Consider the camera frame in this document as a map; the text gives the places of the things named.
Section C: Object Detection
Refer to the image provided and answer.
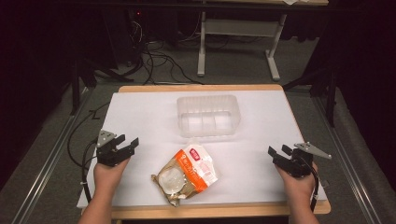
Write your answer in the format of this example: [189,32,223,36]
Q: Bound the dark computer tower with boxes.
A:
[101,8,146,70]

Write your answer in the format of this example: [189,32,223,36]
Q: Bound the person's left hand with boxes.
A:
[92,157,132,191]

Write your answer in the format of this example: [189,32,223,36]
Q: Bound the aluminium floor rail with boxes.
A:
[311,92,381,224]
[11,87,95,224]

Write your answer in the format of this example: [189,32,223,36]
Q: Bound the person's right hand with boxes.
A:
[275,161,319,203]

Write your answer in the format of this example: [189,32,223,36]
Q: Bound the white table mat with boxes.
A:
[76,90,329,209]

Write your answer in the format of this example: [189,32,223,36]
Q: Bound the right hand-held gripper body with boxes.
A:
[273,141,332,179]

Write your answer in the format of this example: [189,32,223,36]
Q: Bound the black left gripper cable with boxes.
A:
[66,102,112,203]

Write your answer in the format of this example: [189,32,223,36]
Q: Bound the black floor cables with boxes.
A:
[130,18,205,86]

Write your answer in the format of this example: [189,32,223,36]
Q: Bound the clear plastic container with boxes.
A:
[176,94,242,139]

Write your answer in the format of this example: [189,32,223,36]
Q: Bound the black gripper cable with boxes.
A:
[299,157,321,213]
[66,102,112,203]

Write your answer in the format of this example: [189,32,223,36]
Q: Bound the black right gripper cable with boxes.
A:
[299,157,321,213]

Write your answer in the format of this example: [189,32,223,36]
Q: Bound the black metal stand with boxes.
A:
[69,55,135,117]
[282,66,340,128]

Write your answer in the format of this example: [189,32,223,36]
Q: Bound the white metal desk frame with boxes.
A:
[196,11,288,82]

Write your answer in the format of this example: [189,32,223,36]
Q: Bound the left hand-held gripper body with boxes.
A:
[95,130,135,168]

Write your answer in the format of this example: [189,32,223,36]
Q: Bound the orange and white snack packet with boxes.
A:
[150,143,219,208]

